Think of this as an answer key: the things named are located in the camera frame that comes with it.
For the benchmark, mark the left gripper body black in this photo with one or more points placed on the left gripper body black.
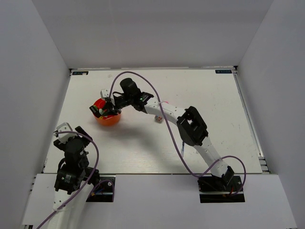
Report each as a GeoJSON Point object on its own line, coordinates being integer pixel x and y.
{"type": "Point", "coordinates": [61, 146]}

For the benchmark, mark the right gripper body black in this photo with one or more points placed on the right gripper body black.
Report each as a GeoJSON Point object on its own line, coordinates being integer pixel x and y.
{"type": "Point", "coordinates": [119, 103]}

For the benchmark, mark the green capped black highlighter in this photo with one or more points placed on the green capped black highlighter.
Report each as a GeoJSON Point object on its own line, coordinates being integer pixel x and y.
{"type": "Point", "coordinates": [95, 111]}

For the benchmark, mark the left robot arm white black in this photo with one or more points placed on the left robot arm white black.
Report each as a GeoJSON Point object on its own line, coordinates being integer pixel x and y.
{"type": "Point", "coordinates": [75, 178]}

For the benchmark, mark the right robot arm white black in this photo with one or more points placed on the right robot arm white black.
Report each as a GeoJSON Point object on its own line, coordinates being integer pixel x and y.
{"type": "Point", "coordinates": [191, 126]}

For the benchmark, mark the red round pen holder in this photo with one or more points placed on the red round pen holder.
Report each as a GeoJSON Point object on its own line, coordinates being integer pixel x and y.
{"type": "Point", "coordinates": [109, 120]}

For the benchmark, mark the left blue table label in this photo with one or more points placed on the left blue table label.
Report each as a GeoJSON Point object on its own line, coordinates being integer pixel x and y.
{"type": "Point", "coordinates": [80, 73]}

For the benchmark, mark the blue table label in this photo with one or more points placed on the blue table label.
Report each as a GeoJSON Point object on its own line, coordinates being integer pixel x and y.
{"type": "Point", "coordinates": [80, 73]}
{"type": "Point", "coordinates": [223, 71]}

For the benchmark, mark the blue gel pen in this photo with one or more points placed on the blue gel pen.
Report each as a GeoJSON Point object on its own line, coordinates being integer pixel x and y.
{"type": "Point", "coordinates": [182, 149]}

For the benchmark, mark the right blue table label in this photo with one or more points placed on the right blue table label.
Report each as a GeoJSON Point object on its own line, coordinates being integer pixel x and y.
{"type": "Point", "coordinates": [223, 71]}

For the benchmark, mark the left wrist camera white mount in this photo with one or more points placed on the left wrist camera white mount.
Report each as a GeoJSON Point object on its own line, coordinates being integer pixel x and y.
{"type": "Point", "coordinates": [64, 132]}

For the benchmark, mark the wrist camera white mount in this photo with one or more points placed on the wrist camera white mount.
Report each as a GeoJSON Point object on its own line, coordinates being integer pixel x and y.
{"type": "Point", "coordinates": [105, 93]}
{"type": "Point", "coordinates": [64, 132]}

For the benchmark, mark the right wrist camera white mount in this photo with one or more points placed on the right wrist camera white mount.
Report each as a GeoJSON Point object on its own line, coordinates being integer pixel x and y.
{"type": "Point", "coordinates": [105, 93]}

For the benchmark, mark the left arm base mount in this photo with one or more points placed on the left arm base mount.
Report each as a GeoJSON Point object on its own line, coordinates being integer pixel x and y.
{"type": "Point", "coordinates": [104, 192]}

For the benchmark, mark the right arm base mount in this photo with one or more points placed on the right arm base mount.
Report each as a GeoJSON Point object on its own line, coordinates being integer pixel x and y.
{"type": "Point", "coordinates": [210, 192]}

